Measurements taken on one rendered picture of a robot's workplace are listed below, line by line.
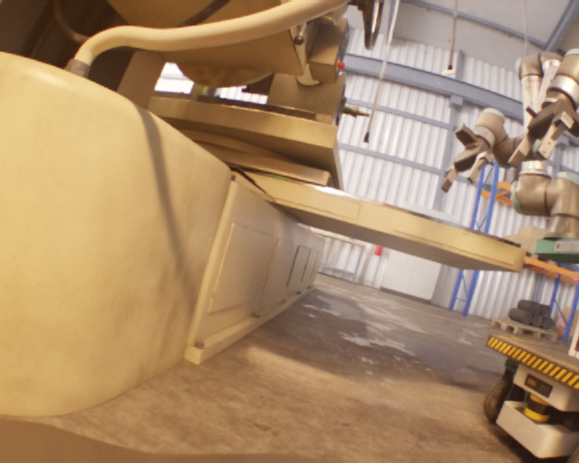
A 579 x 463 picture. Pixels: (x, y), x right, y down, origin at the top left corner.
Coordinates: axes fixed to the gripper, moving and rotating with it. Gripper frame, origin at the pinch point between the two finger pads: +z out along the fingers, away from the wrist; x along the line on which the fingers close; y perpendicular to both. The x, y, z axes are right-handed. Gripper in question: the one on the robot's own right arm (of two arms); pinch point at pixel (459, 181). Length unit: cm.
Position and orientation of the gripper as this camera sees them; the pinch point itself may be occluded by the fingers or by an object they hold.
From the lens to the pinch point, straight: 108.4
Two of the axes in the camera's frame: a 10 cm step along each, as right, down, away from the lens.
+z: -6.2, 7.6, -2.0
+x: -1.9, 1.0, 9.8
